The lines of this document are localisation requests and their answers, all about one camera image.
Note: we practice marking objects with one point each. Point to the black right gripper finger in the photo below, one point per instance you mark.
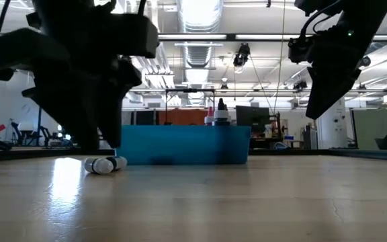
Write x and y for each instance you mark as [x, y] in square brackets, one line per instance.
[331, 90]

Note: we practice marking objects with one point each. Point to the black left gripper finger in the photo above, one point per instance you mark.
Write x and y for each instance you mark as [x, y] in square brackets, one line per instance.
[116, 111]
[76, 124]

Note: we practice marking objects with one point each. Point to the large blue food coloring bottle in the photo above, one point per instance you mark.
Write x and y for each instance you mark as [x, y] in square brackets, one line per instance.
[221, 116]

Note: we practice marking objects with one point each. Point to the white round column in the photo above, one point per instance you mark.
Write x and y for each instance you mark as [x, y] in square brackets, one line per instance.
[334, 127]

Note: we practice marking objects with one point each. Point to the grey-green partition panel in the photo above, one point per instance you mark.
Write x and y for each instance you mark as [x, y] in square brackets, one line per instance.
[371, 127]

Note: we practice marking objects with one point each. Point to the orange partition panel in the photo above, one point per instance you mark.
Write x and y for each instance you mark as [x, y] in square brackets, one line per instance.
[183, 117]

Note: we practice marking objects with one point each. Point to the teal plastic bin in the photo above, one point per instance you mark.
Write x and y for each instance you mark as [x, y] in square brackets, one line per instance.
[186, 144]

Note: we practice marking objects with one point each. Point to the black computer monitor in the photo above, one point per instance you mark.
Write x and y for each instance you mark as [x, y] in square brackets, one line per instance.
[252, 117]

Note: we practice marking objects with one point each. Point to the black hanging ceiling camera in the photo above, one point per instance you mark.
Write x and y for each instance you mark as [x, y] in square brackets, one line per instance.
[365, 61]

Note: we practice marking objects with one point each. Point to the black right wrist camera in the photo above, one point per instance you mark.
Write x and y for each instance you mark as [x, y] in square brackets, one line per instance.
[301, 50]

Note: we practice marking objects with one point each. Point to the black overhead camera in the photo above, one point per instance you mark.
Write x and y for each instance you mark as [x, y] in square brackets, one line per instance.
[241, 55]

